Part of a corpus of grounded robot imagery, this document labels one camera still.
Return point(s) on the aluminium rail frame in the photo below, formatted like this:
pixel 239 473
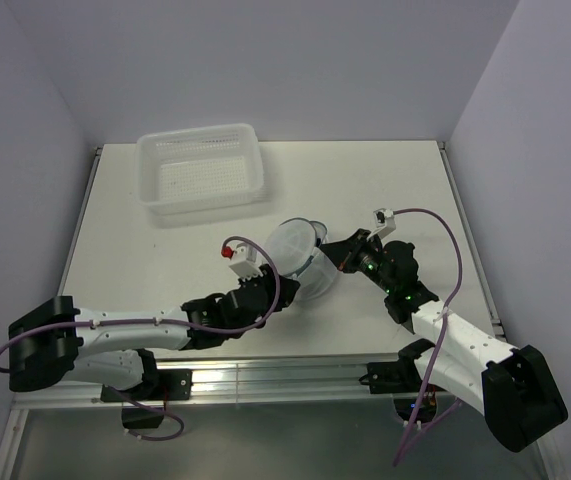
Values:
pixel 283 400

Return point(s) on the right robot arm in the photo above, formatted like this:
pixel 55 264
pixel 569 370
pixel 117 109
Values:
pixel 513 388

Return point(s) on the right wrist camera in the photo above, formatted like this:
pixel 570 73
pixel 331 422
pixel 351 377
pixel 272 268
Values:
pixel 385 224

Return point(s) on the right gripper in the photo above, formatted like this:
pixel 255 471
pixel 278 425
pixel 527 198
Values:
pixel 343 251

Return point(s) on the white plastic basket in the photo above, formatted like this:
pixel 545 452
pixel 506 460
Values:
pixel 199 169

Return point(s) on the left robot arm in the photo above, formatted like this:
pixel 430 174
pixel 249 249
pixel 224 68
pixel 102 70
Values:
pixel 58 341

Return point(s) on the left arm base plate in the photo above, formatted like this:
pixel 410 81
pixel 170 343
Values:
pixel 168 384

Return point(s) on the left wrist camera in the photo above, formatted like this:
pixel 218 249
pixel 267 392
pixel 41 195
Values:
pixel 242 260

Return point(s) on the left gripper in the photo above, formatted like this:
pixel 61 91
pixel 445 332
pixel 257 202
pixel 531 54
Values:
pixel 287 291

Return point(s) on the white mesh laundry bag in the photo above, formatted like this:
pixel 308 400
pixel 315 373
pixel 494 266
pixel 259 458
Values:
pixel 294 247

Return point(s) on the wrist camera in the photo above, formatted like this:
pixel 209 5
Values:
pixel 242 260
pixel 385 224

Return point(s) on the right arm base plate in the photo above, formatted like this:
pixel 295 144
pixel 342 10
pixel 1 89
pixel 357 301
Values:
pixel 392 377

